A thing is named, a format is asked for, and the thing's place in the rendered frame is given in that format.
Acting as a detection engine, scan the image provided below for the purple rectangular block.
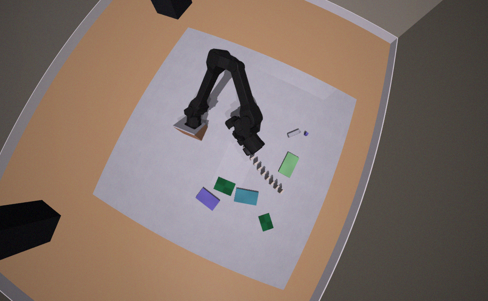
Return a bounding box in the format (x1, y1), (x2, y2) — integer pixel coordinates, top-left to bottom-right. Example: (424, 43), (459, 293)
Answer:
(196, 188), (220, 211)

